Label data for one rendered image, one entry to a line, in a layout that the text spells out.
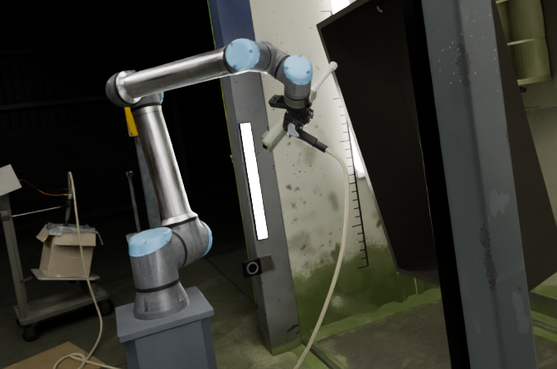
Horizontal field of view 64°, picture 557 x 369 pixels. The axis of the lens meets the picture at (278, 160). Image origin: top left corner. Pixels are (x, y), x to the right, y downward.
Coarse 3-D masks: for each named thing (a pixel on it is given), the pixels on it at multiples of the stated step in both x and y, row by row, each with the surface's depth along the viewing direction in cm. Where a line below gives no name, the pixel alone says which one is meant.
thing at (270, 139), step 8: (336, 64) 183; (328, 72) 181; (320, 80) 179; (312, 88) 177; (312, 96) 174; (280, 120) 168; (280, 128) 167; (296, 128) 168; (264, 136) 167; (272, 136) 165; (280, 136) 166; (304, 136) 166; (312, 136) 166; (264, 144) 164; (272, 144) 164; (312, 144) 165; (320, 144) 164
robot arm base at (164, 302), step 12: (156, 288) 150; (168, 288) 151; (180, 288) 156; (144, 300) 150; (156, 300) 149; (168, 300) 150; (180, 300) 155; (144, 312) 150; (156, 312) 148; (168, 312) 149
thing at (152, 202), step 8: (136, 136) 236; (136, 144) 237; (144, 160) 238; (144, 168) 238; (144, 176) 238; (144, 184) 238; (152, 184) 239; (144, 192) 238; (152, 192) 239; (152, 200) 239; (152, 208) 239; (152, 216) 239; (152, 224) 239
